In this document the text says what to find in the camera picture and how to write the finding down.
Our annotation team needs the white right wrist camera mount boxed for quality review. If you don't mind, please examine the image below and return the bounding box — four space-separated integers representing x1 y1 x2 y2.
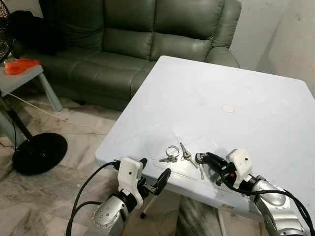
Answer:
226 148 253 188

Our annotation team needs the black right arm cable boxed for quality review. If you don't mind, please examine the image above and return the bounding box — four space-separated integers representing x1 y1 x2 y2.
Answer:
220 170 315 236

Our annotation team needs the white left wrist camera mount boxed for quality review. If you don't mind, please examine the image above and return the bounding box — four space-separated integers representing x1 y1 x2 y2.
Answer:
117 157 145 207

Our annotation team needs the white floor cable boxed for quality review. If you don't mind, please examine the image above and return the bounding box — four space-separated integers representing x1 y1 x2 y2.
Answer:
0 90 110 134

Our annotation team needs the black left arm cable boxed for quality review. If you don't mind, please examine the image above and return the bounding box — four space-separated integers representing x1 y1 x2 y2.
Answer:
65 161 122 236

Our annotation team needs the black standing fan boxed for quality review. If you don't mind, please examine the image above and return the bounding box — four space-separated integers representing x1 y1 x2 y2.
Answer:
0 0 68 176

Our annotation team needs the silver key bunch black fob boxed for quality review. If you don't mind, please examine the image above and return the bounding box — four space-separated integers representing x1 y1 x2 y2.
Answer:
158 143 208 180

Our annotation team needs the white plastic table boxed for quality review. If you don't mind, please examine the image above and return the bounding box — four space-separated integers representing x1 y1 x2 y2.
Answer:
95 56 315 236

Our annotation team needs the black bag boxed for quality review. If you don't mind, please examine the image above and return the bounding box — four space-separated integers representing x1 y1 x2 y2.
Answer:
9 9 57 56

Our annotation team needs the green leather sofa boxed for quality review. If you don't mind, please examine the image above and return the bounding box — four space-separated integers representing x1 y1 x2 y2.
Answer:
12 0 242 112

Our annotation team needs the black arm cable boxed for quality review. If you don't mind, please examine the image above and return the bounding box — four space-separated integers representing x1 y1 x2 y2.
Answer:
220 170 315 236
65 161 122 236

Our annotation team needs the grey side table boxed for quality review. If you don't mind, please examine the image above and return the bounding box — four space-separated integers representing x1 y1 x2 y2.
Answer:
0 63 64 144

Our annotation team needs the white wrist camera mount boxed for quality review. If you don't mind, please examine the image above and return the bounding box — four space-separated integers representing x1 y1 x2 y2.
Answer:
226 148 253 188
117 157 145 207

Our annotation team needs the orange plastic bag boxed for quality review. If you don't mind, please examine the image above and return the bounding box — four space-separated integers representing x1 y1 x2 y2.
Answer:
4 58 40 76

